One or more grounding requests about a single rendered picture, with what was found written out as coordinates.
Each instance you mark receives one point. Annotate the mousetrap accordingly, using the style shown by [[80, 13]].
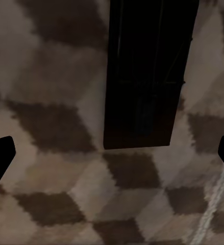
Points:
[[148, 47]]

